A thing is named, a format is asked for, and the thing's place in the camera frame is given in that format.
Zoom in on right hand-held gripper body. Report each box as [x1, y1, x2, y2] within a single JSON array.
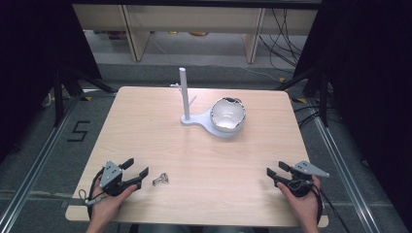
[[278, 160, 330, 198]]

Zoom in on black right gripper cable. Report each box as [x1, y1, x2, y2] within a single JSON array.
[[292, 179, 352, 233]]

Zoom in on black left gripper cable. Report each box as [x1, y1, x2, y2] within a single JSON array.
[[77, 167, 106, 221]]

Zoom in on small metal screw piece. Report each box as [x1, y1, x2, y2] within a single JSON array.
[[152, 172, 170, 187]]

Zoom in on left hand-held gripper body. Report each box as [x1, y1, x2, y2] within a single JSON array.
[[99, 160, 144, 197]]

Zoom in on black floor cables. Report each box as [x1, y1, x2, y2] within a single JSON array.
[[257, 8, 306, 74]]

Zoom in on light wooden bench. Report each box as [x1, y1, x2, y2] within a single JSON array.
[[72, 3, 319, 65]]

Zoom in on white jewelry stand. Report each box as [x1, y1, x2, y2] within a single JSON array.
[[169, 67, 247, 140]]

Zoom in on person's right hand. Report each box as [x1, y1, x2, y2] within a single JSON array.
[[276, 176, 323, 225]]

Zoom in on black metal stand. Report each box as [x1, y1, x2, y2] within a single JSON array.
[[51, 65, 119, 128], [274, 65, 332, 128]]

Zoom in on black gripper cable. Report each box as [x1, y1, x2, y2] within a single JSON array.
[[77, 167, 106, 221], [292, 179, 352, 233]]

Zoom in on person's left hand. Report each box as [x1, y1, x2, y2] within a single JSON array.
[[87, 183, 139, 225]]

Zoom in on aluminium floor rail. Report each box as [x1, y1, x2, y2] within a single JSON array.
[[0, 95, 82, 233], [307, 96, 384, 233]]

